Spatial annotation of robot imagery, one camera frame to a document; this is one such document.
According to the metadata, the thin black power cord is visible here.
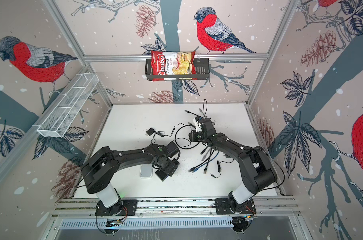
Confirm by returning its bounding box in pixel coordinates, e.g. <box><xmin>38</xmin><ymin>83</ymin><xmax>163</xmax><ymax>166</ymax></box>
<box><xmin>150</xmin><ymin>121</ymin><xmax>194</xmax><ymax>145</ymax></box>

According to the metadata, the black ethernet cable loop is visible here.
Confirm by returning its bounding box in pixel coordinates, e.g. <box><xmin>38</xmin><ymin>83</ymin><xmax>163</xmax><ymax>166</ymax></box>
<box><xmin>174</xmin><ymin>124</ymin><xmax>202</xmax><ymax>150</ymax></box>

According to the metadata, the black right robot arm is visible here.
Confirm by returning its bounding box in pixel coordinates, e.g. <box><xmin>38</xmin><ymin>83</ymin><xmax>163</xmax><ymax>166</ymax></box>
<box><xmin>189</xmin><ymin>117</ymin><xmax>278</xmax><ymax>205</ymax></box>

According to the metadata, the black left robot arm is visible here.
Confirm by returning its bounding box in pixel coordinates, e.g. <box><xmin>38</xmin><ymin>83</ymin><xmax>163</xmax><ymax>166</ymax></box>
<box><xmin>81</xmin><ymin>142</ymin><xmax>180</xmax><ymax>208</ymax></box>

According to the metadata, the white grey flat device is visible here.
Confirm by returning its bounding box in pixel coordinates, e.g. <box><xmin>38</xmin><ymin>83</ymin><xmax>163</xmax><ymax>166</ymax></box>
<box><xmin>139</xmin><ymin>165</ymin><xmax>153</xmax><ymax>179</ymax></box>

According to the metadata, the black power adapter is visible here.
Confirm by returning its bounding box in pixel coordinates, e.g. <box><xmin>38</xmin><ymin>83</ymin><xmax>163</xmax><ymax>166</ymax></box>
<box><xmin>146</xmin><ymin>128</ymin><xmax>155</xmax><ymax>136</ymax></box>

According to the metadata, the red cassava chips bag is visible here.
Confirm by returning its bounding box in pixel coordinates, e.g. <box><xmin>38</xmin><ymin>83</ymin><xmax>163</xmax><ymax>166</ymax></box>
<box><xmin>151</xmin><ymin>51</ymin><xmax>196</xmax><ymax>82</ymax></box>

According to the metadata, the blue ethernet cable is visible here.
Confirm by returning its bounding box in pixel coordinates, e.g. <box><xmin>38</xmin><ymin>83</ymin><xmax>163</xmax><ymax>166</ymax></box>
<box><xmin>189</xmin><ymin>149</ymin><xmax>221</xmax><ymax>174</ymax></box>

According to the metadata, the short black cable with plug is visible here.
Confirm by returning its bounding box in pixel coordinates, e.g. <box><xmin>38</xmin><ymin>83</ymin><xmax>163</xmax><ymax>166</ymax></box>
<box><xmin>210</xmin><ymin>158</ymin><xmax>235</xmax><ymax>179</ymax></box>

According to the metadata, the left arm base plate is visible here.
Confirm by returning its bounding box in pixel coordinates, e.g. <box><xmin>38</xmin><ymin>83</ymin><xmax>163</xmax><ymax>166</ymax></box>
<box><xmin>95</xmin><ymin>199</ymin><xmax>138</xmax><ymax>217</ymax></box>

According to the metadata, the black wire wall basket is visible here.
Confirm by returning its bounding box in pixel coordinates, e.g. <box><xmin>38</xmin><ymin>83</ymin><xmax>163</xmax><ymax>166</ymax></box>
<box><xmin>144</xmin><ymin>59</ymin><xmax>210</xmax><ymax>82</ymax></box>

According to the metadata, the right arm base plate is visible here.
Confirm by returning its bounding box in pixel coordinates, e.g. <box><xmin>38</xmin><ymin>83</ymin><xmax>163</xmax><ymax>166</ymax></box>
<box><xmin>211</xmin><ymin>198</ymin><xmax>257</xmax><ymax>215</ymax></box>

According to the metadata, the aluminium front rail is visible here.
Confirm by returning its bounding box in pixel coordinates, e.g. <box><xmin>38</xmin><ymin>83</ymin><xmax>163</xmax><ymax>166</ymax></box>
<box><xmin>51</xmin><ymin>196</ymin><xmax>301</xmax><ymax>219</ymax></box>

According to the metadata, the white mesh wall shelf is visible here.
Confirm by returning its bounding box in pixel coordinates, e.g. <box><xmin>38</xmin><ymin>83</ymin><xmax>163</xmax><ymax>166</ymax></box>
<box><xmin>37</xmin><ymin>73</ymin><xmax>99</xmax><ymax>138</ymax></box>

